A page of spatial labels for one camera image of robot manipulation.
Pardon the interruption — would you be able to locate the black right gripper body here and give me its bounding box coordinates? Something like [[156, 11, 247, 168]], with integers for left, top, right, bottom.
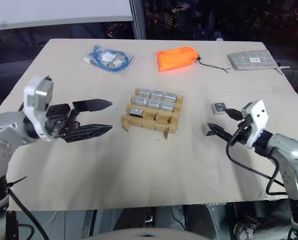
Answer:
[[232, 114, 252, 146]]

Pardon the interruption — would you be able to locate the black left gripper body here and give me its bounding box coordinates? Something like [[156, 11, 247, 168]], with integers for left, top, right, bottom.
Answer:
[[45, 102, 81, 140]]

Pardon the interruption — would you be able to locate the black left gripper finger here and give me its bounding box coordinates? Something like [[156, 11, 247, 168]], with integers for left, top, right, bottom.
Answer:
[[61, 123, 114, 144], [72, 98, 114, 113]]

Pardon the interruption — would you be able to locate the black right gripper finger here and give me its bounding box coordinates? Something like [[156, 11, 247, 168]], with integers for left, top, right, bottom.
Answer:
[[224, 107, 243, 122], [207, 122, 234, 143]]

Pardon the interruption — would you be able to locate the wooden tray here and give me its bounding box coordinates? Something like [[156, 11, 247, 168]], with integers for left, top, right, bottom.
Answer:
[[120, 87, 185, 141]]

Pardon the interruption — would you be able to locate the silver metal block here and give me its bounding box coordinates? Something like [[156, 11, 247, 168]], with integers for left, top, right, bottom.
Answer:
[[211, 102, 227, 116]]

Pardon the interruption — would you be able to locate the grey checked fabric pouch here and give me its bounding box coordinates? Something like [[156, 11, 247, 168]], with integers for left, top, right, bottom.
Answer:
[[226, 49, 291, 76]]

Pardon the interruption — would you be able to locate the dark rounded housing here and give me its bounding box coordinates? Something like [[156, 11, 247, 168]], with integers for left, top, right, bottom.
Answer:
[[186, 203, 225, 240]]

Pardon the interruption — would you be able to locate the white board panel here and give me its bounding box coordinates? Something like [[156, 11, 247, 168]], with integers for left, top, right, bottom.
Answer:
[[0, 0, 134, 32]]

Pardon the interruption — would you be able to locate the grey robot torso top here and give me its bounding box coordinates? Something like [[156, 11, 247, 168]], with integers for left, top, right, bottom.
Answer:
[[81, 228, 214, 240]]

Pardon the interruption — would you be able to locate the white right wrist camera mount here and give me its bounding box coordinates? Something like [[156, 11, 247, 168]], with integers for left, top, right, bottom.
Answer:
[[241, 99, 269, 150]]

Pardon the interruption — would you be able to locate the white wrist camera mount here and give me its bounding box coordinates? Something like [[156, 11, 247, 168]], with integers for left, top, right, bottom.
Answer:
[[23, 74, 55, 143], [241, 99, 269, 150]]

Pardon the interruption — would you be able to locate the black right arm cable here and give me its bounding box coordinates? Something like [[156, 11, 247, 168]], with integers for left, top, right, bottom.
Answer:
[[225, 123, 288, 197]]

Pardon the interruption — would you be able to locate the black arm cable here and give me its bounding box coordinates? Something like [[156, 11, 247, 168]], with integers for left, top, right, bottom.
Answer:
[[225, 123, 288, 197], [5, 175, 50, 240]]

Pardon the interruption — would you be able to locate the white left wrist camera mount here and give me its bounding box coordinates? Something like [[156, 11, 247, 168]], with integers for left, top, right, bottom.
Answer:
[[23, 74, 55, 143]]

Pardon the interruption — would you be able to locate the plastic bag with blue cable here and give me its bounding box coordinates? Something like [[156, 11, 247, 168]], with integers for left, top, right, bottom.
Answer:
[[83, 44, 135, 78]]

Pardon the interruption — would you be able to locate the black pouch drawstring cord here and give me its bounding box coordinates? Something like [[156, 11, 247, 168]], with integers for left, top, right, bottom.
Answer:
[[196, 56, 232, 74]]

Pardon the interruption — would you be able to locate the orange drawstring pouch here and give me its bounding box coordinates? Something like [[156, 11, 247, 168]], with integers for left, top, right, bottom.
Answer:
[[156, 46, 202, 73]]

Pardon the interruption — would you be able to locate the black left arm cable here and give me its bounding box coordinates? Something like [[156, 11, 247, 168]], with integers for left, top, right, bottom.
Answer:
[[5, 175, 50, 240]]

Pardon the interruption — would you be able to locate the grey window frame post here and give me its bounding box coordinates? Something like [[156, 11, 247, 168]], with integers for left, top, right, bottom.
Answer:
[[128, 0, 147, 41]]

